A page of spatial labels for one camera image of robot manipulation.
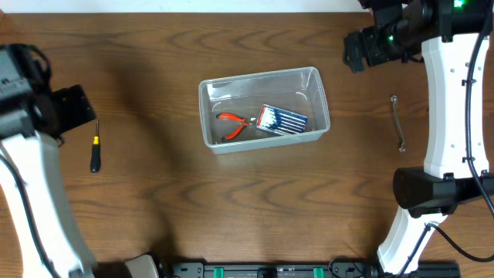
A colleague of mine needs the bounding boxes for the blue precision screwdriver set case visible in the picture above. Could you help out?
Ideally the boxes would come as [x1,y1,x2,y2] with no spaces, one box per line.
[255,104,308,136]

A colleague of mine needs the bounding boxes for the red-handled small pliers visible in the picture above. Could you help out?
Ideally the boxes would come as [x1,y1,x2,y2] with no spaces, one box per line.
[216,112,256,142]

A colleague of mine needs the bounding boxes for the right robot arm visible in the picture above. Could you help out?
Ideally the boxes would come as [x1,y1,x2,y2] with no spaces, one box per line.
[343,0,493,277]

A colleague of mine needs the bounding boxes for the clear plastic storage container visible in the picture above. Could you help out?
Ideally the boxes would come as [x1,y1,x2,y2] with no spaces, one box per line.
[198,66,331,154]

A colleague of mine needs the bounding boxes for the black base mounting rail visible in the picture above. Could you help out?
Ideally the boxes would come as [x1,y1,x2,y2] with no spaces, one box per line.
[123,253,462,278]

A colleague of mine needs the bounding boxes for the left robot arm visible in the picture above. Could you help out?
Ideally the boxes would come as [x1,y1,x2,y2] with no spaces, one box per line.
[1,44,97,277]

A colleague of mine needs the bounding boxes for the black yellow screwdriver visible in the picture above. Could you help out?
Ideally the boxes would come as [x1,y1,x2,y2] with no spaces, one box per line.
[90,120,101,173]

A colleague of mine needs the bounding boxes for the silver offset ring wrench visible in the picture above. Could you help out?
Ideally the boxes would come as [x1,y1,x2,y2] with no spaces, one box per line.
[390,95,406,152]

